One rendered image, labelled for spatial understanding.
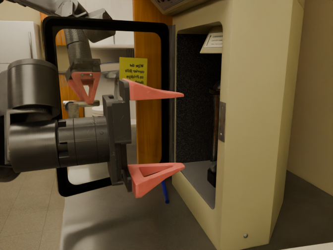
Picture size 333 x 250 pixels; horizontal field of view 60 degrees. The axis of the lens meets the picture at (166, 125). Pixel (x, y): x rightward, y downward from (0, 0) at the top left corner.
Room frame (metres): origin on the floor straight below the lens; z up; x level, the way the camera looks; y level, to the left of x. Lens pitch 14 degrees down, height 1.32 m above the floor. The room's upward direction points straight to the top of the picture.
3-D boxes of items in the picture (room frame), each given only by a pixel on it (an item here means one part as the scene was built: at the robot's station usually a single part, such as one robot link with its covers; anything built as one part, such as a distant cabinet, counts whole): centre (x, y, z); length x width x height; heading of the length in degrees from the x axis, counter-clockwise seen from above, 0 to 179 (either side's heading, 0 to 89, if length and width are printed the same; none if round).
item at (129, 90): (0.36, 0.02, 1.25); 0.09 x 0.07 x 0.07; 106
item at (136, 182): (0.36, 0.02, 1.18); 0.09 x 0.07 x 0.07; 106
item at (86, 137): (0.34, 0.09, 1.21); 0.07 x 0.07 x 0.10; 16
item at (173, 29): (0.77, -0.01, 1.19); 0.03 x 0.02 x 0.39; 16
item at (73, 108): (0.62, 0.21, 1.18); 0.02 x 0.02 x 0.06; 33
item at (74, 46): (0.69, 0.12, 1.19); 0.30 x 0.01 x 0.40; 123
